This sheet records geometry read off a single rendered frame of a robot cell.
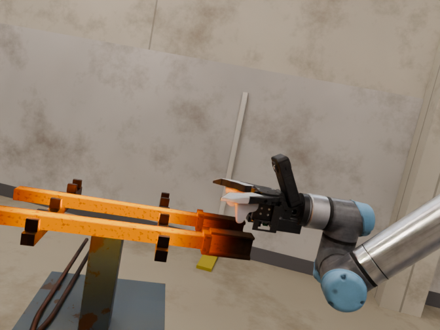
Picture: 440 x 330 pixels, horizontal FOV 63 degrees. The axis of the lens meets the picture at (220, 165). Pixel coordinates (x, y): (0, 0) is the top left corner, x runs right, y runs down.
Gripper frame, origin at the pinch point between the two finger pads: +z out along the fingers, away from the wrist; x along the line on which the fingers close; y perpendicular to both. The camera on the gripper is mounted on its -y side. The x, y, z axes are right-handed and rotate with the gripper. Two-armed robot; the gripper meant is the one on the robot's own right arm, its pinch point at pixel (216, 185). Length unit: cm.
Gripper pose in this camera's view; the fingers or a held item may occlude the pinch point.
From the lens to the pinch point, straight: 74.8
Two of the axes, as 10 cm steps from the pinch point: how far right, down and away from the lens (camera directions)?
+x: -1.2, -1.7, 9.8
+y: -1.9, 9.7, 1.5
